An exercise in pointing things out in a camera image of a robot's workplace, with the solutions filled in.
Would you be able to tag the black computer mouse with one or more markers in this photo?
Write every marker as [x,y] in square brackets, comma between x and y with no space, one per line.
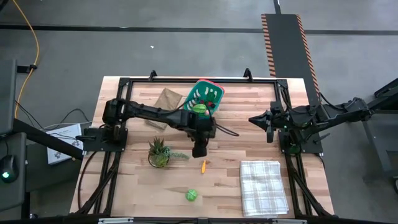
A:
[8,168]

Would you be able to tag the potted succulent plant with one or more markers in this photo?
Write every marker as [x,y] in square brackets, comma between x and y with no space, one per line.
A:
[158,155]

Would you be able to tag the white plaid towel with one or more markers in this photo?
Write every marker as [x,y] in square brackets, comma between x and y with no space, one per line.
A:
[264,186]

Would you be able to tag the grey computer monitor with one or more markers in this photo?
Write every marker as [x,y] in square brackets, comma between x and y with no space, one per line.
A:
[7,93]

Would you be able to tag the red toy strawberry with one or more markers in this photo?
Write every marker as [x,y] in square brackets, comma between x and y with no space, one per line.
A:
[210,104]

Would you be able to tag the light green toy vegetable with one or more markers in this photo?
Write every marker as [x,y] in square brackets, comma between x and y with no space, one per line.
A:
[199,108]

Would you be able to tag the grey side table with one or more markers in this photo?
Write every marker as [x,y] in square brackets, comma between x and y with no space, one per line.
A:
[15,193]

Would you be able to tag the brown paper bag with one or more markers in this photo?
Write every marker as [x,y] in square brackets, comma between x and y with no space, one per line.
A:
[169,98]

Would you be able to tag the black rig support beam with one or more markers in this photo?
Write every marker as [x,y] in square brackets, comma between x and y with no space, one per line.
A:
[37,133]

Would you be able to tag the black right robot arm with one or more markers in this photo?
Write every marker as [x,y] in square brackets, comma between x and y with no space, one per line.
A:
[339,116]

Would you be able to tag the teal basket with orange rim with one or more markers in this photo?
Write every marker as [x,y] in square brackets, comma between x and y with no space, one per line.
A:
[199,85]

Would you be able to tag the grey metal bracket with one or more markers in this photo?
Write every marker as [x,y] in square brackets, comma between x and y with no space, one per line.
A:
[115,221]
[289,221]

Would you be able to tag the white booklet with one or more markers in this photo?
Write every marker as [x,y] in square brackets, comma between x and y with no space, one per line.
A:
[57,158]

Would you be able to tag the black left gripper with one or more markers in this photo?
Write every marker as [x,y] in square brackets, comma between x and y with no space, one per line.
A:
[202,126]

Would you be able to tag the green toy cabbage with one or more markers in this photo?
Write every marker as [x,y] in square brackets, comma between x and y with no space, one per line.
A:
[191,195]

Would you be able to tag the black rig support stand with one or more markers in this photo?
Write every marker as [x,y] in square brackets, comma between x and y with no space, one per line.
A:
[390,88]

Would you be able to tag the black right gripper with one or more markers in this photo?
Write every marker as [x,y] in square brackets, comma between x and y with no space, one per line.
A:
[280,119]

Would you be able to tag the black floor mat striped edges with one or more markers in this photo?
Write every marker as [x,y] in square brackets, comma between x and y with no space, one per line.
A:
[286,62]

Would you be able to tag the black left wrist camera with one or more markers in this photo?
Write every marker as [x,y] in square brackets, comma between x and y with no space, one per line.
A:
[199,151]

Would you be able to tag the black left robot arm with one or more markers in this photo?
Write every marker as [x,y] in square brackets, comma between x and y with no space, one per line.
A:
[149,112]

